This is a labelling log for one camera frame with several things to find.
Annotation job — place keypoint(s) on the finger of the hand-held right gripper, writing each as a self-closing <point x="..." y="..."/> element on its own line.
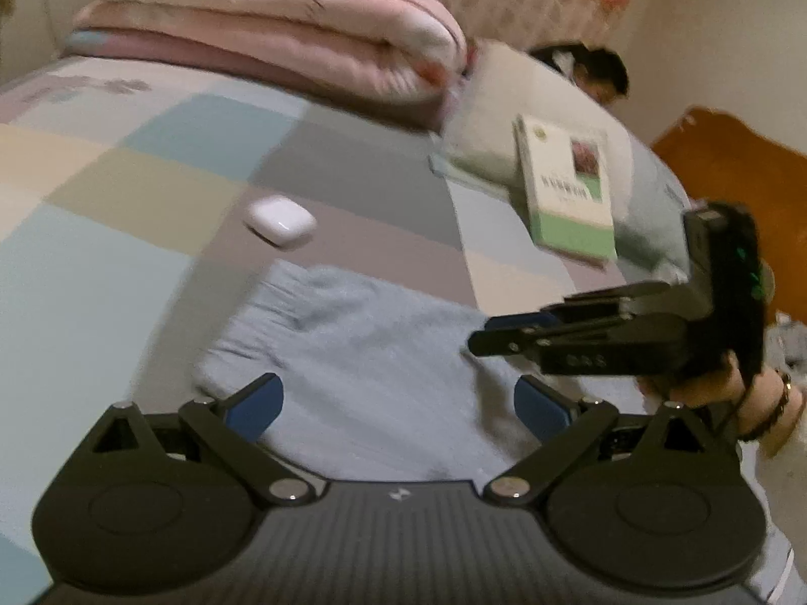
<point x="510" y="322"/>
<point x="504" y="343"/>

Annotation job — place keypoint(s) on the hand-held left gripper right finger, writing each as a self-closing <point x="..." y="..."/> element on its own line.
<point x="541" y="406"/>

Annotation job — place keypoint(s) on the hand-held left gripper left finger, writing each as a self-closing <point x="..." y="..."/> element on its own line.
<point x="257" y="403"/>

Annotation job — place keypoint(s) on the grey sweatpants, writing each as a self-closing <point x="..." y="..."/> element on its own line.
<point x="378" y="359"/>

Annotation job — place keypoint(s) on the person's right forearm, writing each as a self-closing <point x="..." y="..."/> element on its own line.
<point x="782" y="517"/>

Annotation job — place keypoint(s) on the person's right hand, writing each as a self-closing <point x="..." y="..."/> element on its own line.
<point x="700" y="391"/>

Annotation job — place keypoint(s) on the wooden bed headboard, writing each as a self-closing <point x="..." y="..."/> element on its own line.
<point x="744" y="157"/>

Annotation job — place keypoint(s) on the green white book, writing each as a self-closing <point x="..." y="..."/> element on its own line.
<point x="567" y="195"/>

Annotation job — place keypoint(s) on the white earbud case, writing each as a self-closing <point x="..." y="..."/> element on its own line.
<point x="280" y="222"/>

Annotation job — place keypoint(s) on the checkered pillow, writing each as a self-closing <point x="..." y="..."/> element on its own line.
<point x="492" y="113"/>

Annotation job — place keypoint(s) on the pink folded quilt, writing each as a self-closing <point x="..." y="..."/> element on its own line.
<point x="284" y="25"/>

